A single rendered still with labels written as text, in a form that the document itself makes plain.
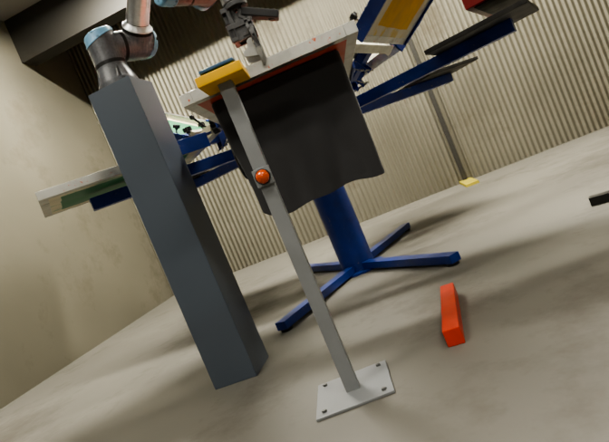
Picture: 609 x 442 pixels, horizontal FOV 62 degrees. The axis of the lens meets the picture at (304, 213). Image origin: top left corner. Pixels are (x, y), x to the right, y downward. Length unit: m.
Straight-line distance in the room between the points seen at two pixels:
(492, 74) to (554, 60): 0.58
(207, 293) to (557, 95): 4.43
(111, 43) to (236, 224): 3.88
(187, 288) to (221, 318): 0.17
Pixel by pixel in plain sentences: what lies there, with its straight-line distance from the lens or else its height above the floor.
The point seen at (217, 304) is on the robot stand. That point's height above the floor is 0.30.
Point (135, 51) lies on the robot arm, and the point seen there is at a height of 1.32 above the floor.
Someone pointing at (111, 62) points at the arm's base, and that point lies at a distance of 2.08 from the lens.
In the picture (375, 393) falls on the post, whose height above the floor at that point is 0.01.
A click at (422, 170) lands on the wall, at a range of 5.42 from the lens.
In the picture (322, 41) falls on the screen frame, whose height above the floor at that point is 0.97.
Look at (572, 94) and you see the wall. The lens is 5.69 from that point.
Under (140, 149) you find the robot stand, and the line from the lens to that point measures 1.96.
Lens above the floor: 0.58
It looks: 3 degrees down
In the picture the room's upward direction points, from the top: 23 degrees counter-clockwise
